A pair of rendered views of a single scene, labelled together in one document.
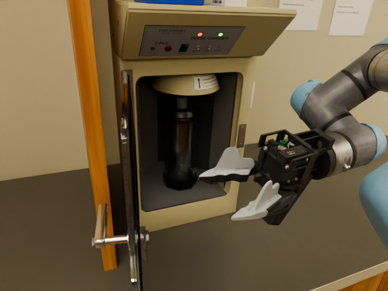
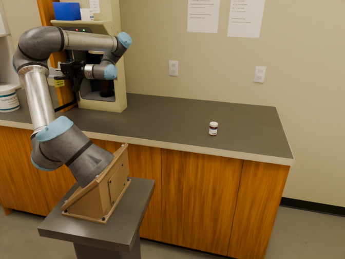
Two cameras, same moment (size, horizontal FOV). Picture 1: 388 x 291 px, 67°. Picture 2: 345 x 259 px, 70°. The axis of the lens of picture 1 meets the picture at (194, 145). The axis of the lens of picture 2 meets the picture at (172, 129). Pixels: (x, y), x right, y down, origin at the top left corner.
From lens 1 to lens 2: 1.35 m
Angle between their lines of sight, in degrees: 32
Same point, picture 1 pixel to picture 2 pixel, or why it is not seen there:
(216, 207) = (111, 107)
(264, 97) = (185, 71)
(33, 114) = not seen: hidden behind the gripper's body
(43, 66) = not seen: hidden behind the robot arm
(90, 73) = not seen: hidden behind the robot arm
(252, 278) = (93, 126)
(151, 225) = (85, 106)
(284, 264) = (109, 127)
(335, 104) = (105, 56)
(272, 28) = (99, 28)
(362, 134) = (101, 66)
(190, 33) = (74, 29)
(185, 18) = (66, 24)
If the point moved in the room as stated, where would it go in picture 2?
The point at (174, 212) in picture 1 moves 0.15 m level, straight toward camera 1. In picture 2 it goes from (93, 103) to (74, 110)
